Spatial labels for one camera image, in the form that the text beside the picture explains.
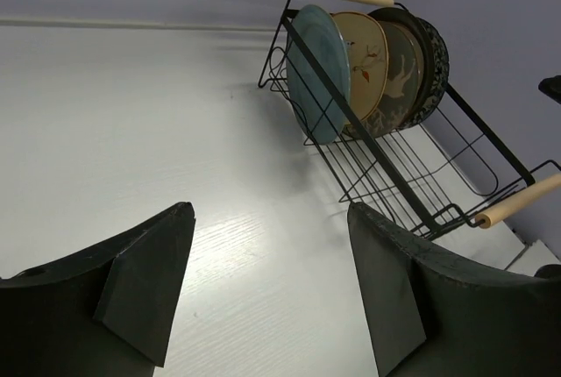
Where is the black wire dish rack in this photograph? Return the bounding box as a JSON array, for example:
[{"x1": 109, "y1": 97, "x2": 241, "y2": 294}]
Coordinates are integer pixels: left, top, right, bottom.
[{"x1": 258, "y1": 0, "x2": 560, "y2": 240}]

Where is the dark rim cream plate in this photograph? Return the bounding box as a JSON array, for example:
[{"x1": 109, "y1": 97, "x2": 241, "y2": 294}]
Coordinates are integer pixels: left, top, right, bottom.
[{"x1": 369, "y1": 8, "x2": 437, "y2": 130}]

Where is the blue floral pattern plate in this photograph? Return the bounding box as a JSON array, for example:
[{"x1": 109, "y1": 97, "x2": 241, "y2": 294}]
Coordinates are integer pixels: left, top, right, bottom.
[{"x1": 412, "y1": 18, "x2": 450, "y2": 125}]

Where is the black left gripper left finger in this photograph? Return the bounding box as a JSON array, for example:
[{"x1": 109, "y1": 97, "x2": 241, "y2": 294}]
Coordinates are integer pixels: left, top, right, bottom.
[{"x1": 1, "y1": 202, "x2": 195, "y2": 376}]

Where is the dark reindeer snowflake plate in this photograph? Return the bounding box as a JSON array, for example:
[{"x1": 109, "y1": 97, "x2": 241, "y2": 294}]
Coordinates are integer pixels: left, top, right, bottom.
[{"x1": 360, "y1": 21, "x2": 424, "y2": 139}]

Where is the beige bird pattern plate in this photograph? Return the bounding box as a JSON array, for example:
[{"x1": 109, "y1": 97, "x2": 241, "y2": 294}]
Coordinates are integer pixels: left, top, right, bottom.
[{"x1": 333, "y1": 11, "x2": 388, "y2": 120}]

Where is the blue-grey ceramic plate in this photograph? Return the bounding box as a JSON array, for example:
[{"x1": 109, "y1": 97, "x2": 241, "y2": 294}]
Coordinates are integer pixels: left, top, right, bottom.
[{"x1": 286, "y1": 4, "x2": 351, "y2": 145}]

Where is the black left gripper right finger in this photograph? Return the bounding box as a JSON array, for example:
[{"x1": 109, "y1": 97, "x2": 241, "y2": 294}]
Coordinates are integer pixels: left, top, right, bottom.
[{"x1": 347, "y1": 203, "x2": 560, "y2": 376}]

